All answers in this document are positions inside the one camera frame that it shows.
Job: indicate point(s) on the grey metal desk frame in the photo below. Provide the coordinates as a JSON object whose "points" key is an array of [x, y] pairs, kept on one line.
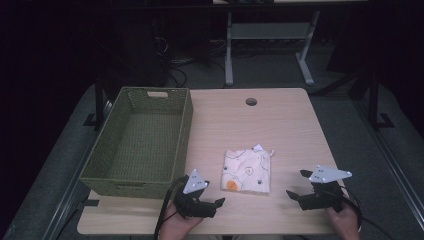
{"points": [[266, 31]]}

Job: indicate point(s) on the black metal stand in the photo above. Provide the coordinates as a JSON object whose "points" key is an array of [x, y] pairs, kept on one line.
{"points": [[99, 100], [374, 100]]}

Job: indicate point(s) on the person's right hand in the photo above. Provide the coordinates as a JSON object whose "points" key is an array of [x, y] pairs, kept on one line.
{"points": [[348, 223]]}

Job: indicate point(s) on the person's left hand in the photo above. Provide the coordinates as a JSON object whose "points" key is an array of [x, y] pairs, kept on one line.
{"points": [[175, 226]]}

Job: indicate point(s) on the folded egg print cloth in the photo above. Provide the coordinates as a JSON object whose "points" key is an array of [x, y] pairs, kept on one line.
{"points": [[246, 171]]}

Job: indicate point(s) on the green woven basket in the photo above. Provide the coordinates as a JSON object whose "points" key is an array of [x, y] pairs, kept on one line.
{"points": [[146, 143]]}

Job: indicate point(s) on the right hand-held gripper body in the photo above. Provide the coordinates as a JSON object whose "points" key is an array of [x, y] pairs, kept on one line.
{"points": [[325, 195]]}

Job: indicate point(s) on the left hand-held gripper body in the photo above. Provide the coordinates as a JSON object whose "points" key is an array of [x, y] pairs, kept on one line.
{"points": [[195, 206]]}

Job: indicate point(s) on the black tape strip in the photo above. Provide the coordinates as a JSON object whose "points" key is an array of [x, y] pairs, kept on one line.
{"points": [[90, 202]]}

